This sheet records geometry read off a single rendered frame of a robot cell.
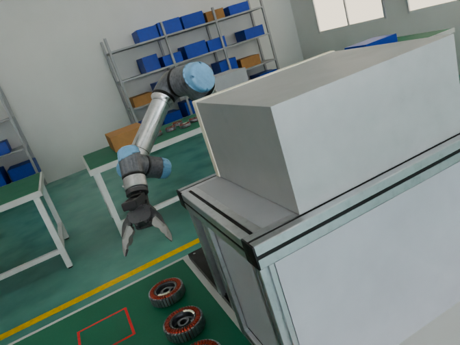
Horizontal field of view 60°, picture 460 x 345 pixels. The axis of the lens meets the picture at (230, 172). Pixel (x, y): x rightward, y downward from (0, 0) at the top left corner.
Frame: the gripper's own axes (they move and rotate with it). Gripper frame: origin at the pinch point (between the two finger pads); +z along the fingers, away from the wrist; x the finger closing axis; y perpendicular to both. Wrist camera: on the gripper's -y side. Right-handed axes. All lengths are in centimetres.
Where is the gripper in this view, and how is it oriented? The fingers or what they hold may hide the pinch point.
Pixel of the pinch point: (148, 249)
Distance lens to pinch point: 124.9
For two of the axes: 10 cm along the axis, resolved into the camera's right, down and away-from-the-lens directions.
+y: 1.3, 3.2, 9.4
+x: -9.5, 3.1, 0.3
